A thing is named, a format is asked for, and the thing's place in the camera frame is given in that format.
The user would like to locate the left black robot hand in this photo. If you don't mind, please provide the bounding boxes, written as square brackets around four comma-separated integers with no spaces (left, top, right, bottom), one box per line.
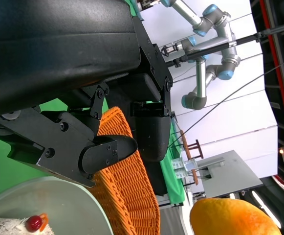
[0,0,174,188]

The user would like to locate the dark rack with red rail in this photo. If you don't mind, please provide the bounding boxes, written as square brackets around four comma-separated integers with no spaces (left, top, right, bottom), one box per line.
[250,0,284,196]

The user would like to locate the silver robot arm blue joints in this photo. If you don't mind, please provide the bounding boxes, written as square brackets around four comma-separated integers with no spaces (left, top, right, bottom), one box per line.
[161,36,216,111]
[160,0,241,81]

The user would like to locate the brown wooden chair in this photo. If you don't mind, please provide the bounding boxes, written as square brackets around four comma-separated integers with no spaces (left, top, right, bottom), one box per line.
[180,129,204,187]

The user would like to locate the orange wicker basket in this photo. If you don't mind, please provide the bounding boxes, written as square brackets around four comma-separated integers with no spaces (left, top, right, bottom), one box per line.
[89,106,161,235]

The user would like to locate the black backdrop cloth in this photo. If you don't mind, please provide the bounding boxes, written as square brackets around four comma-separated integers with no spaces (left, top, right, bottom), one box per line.
[144,160,169,197]

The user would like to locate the grey metal bowl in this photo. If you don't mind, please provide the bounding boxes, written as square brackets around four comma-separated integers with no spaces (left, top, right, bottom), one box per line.
[0,176,114,235]

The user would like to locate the orange striped bread roll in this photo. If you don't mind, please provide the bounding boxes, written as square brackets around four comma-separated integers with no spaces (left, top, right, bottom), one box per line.
[189,197,283,235]

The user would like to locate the grey table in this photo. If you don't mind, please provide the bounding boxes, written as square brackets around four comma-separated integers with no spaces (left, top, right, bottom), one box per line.
[197,149,264,199]

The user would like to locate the black boom pole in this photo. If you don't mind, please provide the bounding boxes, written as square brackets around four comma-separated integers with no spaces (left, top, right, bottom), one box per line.
[165,21,284,69]

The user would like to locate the chocolate cake slice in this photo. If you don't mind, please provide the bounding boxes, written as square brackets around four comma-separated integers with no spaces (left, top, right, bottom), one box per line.
[0,213,54,235]

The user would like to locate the green tablecloth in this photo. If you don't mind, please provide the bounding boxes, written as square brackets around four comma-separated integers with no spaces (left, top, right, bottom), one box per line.
[160,117,186,207]
[0,97,109,183]

